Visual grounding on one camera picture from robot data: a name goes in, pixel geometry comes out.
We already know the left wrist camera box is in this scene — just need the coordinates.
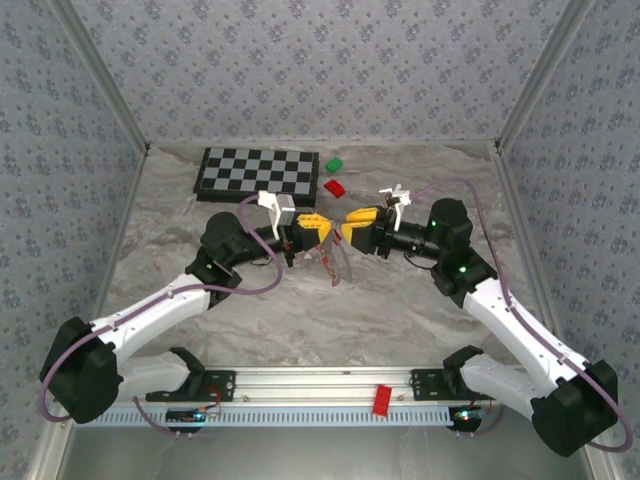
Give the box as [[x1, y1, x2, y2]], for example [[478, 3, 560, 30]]
[[258, 191, 299, 231]]

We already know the red flat toy brick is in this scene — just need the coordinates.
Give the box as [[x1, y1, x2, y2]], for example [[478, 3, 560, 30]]
[[372, 383, 394, 416]]

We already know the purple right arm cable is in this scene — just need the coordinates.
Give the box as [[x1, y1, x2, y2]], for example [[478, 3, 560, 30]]
[[408, 177, 634, 454]]

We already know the black grey chessboard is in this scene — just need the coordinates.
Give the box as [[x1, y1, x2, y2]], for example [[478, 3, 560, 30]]
[[193, 146, 320, 209]]

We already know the left small circuit board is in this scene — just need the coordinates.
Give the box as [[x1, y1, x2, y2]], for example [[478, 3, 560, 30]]
[[165, 407, 221, 426]]

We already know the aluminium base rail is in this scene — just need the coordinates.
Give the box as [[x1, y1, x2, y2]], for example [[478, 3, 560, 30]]
[[52, 365, 599, 406]]

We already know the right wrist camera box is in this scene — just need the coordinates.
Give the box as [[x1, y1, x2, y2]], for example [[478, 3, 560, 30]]
[[378, 183, 412, 234]]

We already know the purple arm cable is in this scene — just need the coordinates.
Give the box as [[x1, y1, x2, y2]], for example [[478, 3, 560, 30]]
[[408, 177, 634, 454], [38, 194, 285, 439]]

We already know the small circuit board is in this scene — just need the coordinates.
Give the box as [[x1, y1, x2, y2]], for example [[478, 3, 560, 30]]
[[165, 407, 221, 426], [452, 407, 489, 424]]

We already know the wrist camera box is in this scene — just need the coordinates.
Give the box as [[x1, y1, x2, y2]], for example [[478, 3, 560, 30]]
[[258, 191, 299, 231], [378, 183, 412, 234]]

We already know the right small circuit board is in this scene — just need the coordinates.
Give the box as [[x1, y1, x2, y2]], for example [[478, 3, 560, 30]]
[[452, 407, 489, 424]]

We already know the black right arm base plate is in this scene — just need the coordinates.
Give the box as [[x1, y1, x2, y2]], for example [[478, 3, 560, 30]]
[[410, 368, 503, 403]]

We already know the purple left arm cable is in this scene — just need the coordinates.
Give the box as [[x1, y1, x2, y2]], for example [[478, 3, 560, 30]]
[[38, 194, 285, 439]]

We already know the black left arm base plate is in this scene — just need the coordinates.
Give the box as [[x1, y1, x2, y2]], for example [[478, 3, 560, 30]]
[[145, 369, 237, 403]]

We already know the aluminium frame post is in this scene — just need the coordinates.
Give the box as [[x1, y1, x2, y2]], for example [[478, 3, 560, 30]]
[[494, 0, 599, 154], [49, 0, 151, 152]]

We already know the aluminium side rail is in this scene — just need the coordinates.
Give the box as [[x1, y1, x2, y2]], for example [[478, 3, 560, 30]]
[[74, 144, 151, 369], [492, 147, 574, 364]]

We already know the pale blue slotted cable duct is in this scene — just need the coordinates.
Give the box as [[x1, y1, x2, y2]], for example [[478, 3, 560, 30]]
[[94, 404, 456, 429]]

